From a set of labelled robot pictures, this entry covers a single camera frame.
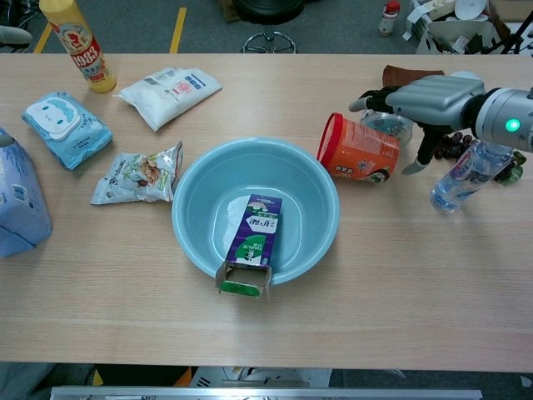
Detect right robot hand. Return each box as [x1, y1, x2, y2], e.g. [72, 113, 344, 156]
[348, 74, 486, 175]

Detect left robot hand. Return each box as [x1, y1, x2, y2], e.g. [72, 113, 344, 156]
[0, 24, 32, 148]

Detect purple grape bunch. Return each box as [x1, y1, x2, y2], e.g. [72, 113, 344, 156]
[435, 131, 526, 184]

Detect clear water bottle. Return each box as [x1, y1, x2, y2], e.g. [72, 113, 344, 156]
[429, 139, 516, 214]

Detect orange instant noodle cup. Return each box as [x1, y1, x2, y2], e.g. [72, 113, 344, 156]
[316, 112, 401, 184]

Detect silver snack packet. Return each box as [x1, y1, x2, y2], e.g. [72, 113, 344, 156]
[89, 141, 185, 206]

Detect purple toothpaste box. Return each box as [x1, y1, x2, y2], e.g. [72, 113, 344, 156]
[215, 193, 284, 301]

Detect yellow bottle with red label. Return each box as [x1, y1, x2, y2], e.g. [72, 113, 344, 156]
[38, 0, 117, 93]

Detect white lighthouse toy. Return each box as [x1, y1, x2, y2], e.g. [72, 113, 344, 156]
[377, 0, 401, 38]

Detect white salt bag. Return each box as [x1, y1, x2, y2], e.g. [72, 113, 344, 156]
[112, 67, 223, 133]

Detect white round table grommet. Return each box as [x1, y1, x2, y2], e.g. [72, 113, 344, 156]
[451, 70, 484, 83]

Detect brown cloth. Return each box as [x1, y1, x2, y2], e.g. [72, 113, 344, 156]
[382, 64, 445, 88]

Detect clear jar of clips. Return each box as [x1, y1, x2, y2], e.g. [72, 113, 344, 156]
[360, 108, 416, 145]

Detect white cardboard box of clutter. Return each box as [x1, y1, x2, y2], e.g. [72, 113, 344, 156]
[402, 0, 513, 55]

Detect black tripod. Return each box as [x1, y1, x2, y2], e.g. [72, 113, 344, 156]
[501, 20, 533, 55]

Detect blue wet wipes pack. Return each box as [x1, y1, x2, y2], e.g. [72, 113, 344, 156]
[21, 91, 114, 171]

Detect large blue tissue pack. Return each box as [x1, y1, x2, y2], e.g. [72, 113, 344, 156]
[0, 127, 54, 258]

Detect chrome stool base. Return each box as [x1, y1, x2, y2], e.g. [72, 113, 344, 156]
[241, 31, 299, 54]

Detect black stool seat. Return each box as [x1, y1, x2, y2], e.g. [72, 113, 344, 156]
[232, 0, 307, 24]

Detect brown cardboard box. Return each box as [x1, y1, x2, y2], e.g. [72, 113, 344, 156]
[214, 0, 242, 23]

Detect light blue plastic basin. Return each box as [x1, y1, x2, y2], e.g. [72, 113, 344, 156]
[171, 137, 341, 287]

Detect aluminium rail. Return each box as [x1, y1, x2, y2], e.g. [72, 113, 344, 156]
[49, 386, 484, 400]

